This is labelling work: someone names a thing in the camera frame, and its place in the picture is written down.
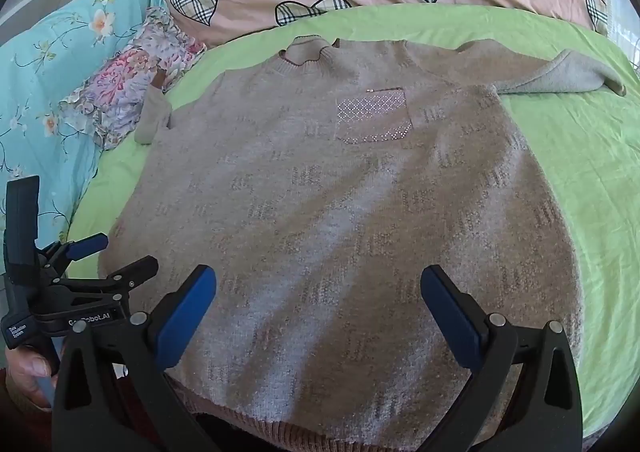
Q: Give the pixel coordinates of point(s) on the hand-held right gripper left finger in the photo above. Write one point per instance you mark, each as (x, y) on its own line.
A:
(186, 317)

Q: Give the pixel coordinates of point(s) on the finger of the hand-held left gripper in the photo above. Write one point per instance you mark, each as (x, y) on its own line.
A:
(87, 245)
(130, 272)

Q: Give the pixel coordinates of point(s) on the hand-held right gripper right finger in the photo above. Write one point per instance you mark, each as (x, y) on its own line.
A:
(450, 317)

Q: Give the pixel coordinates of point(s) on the beige knitted sweater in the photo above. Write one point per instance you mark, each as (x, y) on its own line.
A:
(325, 212)

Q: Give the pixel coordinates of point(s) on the person's left hand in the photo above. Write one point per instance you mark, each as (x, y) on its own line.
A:
(25, 374)

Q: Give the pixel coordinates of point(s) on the teal floral blanket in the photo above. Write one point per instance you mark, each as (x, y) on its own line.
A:
(40, 82)

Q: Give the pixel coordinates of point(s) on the floral white blanket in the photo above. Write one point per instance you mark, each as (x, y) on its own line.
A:
(130, 72)

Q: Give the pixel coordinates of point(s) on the green bed sheet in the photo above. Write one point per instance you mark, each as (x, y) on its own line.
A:
(575, 157)

